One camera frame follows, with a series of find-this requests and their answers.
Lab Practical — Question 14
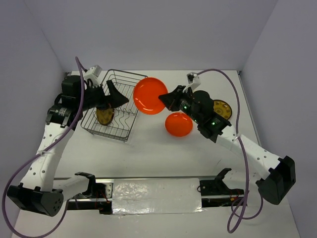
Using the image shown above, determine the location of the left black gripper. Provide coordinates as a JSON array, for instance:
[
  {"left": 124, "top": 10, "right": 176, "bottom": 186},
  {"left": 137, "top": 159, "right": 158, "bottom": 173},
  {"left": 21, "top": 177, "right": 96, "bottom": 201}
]
[{"left": 77, "top": 80, "right": 128, "bottom": 112}]

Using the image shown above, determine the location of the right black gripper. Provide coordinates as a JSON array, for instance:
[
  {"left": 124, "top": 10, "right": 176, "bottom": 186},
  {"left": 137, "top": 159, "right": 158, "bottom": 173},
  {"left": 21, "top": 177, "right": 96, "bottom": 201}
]
[{"left": 159, "top": 84, "right": 202, "bottom": 123}]

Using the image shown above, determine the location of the yellow patterned plate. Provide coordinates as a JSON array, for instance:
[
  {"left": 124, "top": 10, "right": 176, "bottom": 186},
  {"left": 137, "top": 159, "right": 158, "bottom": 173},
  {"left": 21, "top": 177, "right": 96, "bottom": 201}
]
[
  {"left": 96, "top": 108, "right": 114, "bottom": 126},
  {"left": 213, "top": 100, "right": 232, "bottom": 120}
]

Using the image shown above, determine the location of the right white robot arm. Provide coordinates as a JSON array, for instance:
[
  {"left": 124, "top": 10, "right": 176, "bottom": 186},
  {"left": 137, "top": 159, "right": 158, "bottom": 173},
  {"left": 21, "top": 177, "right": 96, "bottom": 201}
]
[{"left": 158, "top": 86, "right": 296, "bottom": 205}]

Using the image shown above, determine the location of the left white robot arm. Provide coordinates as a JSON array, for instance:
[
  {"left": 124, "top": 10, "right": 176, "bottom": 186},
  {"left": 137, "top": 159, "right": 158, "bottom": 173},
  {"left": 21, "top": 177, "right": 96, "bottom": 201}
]
[{"left": 6, "top": 75, "right": 129, "bottom": 217}]

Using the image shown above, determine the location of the grey wire dish rack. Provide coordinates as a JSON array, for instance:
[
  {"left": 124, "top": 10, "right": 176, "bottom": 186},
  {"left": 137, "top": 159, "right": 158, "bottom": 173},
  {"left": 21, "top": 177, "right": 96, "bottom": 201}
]
[{"left": 81, "top": 69, "right": 147, "bottom": 142}]

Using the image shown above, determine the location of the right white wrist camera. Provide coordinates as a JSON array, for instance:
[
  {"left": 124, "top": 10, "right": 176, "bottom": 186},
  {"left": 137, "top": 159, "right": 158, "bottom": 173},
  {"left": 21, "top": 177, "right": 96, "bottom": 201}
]
[{"left": 183, "top": 72, "right": 201, "bottom": 93}]

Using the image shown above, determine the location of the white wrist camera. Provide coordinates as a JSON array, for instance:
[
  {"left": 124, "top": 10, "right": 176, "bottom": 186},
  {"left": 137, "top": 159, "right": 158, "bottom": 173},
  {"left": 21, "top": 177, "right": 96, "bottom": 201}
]
[
  {"left": 83, "top": 65, "right": 102, "bottom": 86},
  {"left": 183, "top": 72, "right": 201, "bottom": 93}
]

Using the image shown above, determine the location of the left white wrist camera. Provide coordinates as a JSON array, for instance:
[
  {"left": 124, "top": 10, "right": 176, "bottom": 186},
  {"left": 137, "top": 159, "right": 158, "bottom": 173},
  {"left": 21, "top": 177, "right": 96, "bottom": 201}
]
[{"left": 83, "top": 65, "right": 102, "bottom": 86}]

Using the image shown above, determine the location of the silver foil base rail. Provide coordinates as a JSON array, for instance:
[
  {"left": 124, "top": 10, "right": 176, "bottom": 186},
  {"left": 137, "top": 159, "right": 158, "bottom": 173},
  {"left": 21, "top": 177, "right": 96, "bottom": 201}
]
[{"left": 67, "top": 177, "right": 245, "bottom": 215}]

